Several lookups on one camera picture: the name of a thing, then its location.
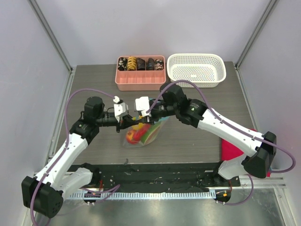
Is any red toy tomato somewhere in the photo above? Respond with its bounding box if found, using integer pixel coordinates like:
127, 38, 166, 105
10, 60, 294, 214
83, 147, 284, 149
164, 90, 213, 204
126, 130, 138, 144

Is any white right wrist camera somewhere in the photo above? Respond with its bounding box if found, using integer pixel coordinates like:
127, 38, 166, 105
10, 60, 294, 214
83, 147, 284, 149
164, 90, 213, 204
135, 97, 150, 117

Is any yellow toy mango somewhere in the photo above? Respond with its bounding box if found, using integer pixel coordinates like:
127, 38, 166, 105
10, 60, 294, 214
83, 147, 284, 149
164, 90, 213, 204
132, 123, 144, 130

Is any dark brown roll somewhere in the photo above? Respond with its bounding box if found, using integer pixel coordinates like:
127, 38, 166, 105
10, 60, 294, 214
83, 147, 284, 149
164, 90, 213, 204
136, 57, 146, 71

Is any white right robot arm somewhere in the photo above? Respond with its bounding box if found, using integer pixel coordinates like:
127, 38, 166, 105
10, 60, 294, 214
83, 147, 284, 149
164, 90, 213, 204
135, 83, 277, 186

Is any black floral sushi roll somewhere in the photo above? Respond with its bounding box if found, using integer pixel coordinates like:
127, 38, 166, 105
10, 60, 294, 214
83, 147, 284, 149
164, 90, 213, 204
117, 57, 127, 71

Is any red folded cloth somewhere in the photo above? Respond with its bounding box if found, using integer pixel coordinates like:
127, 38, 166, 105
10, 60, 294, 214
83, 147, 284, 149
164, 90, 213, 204
218, 129, 277, 179

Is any yellow striped roll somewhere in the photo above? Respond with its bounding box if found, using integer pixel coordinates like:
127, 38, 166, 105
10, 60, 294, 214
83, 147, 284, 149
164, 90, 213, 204
127, 56, 137, 71

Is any black blue roll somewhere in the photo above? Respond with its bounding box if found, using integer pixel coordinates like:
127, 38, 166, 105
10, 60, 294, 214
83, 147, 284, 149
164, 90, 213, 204
146, 58, 155, 71

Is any pink divided tray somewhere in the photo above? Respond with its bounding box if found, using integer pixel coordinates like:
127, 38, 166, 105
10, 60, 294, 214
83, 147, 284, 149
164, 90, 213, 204
115, 55, 166, 91

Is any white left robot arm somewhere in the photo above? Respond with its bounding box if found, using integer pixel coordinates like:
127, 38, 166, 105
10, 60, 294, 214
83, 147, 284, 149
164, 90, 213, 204
21, 97, 134, 218

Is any black pink roll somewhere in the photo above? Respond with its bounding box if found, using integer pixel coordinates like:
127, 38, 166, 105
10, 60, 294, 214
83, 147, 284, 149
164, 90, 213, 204
155, 59, 164, 71

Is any red toy chili pepper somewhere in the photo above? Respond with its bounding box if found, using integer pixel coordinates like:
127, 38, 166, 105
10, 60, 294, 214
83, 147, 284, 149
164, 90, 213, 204
133, 124, 151, 141

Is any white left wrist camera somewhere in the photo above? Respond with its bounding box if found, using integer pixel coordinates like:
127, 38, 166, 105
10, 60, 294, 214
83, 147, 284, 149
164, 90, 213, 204
113, 96, 128, 118

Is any clear zip top bag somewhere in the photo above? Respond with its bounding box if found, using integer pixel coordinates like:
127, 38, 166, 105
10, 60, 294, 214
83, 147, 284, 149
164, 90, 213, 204
123, 116, 169, 148

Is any white slotted cable duct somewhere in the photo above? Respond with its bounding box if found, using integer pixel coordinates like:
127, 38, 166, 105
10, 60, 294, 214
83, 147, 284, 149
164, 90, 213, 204
68, 190, 216, 201

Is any toy watermelon slice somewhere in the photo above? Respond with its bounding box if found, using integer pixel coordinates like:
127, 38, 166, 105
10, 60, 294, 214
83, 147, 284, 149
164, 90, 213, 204
140, 123, 162, 145

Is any white perforated basket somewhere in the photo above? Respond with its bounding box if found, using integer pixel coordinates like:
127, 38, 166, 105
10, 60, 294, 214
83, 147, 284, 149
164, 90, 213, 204
166, 53, 227, 88

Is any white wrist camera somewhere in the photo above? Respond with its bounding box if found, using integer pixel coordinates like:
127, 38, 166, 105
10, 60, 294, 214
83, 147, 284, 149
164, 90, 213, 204
113, 96, 128, 118
135, 97, 150, 117

